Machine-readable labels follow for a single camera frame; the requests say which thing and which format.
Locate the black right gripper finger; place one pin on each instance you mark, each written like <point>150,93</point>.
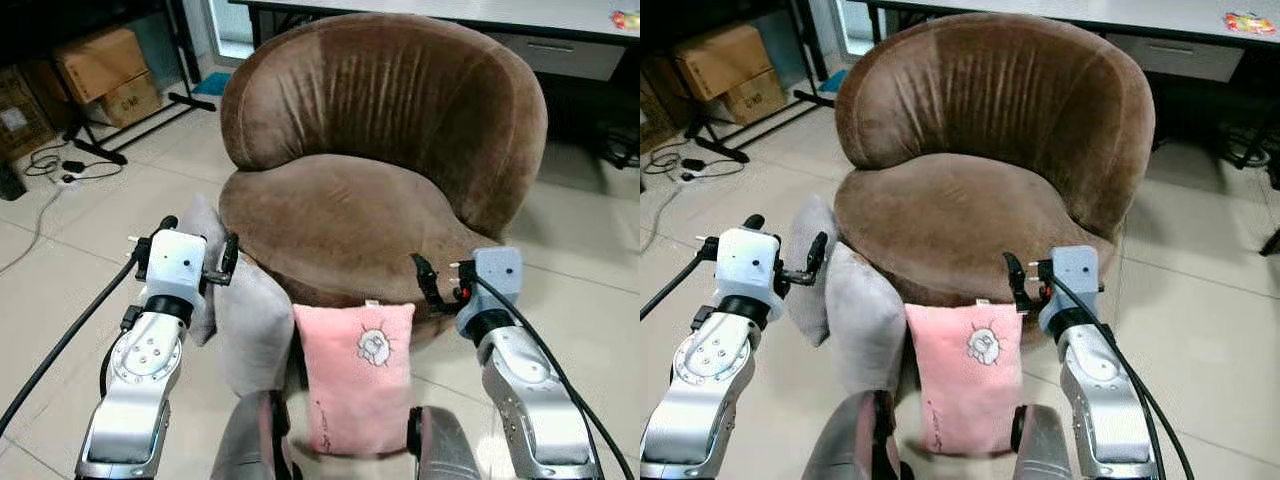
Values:
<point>425,280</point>
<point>1015,280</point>

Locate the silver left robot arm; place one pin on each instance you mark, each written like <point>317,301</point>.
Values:
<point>135,390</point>
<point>700,390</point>

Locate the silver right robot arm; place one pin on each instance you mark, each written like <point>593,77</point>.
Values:
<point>530,400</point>
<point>1100,400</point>

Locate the small grey pillow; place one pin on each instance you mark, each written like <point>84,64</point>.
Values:
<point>808,235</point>
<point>203,225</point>

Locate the large grey pillow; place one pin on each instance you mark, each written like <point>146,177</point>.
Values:
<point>255,330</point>
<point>865,320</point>

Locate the pink pillow with cartoon print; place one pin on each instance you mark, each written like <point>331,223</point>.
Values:
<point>955,390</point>
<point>345,390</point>

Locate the blue floor mat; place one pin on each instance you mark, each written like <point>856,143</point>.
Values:
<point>832,82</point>
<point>212,84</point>

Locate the black box on floor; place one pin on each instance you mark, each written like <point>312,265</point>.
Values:
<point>10,182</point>

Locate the brown velvet tub sofa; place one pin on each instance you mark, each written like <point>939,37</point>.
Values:
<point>1000,110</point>
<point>380,110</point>

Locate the white power strip with adapter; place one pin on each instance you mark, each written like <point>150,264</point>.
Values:
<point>695,168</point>
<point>72,170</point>

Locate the small printed cardboard box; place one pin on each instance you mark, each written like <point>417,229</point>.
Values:
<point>760,98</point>
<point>135,102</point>

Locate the black office chair base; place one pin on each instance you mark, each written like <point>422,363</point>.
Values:
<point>1262,160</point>
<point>622,145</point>

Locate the labelled cardboard box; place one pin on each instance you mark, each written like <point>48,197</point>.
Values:
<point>658,105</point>
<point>22,115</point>

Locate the grey right robot leg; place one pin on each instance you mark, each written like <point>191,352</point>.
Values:
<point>445,445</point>
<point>1040,445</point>

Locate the large cardboard box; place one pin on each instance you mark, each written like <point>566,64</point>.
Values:
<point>722,58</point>
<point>100,62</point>

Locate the red yellow snack packet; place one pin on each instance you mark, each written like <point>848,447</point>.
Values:
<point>1250,22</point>
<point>626,19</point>

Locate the grey desk drawer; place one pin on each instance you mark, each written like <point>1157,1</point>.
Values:
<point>1180,57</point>
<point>560,55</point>

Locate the grey office desk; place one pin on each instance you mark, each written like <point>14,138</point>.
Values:
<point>1080,14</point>
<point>450,14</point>

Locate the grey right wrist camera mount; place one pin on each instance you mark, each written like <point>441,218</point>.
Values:
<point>495,280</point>
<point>1072,280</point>

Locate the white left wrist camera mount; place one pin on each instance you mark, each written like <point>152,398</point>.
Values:
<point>748,265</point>
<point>175,265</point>

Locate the black metal rack frame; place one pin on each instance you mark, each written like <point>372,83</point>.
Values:
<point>100,146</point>
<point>725,148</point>

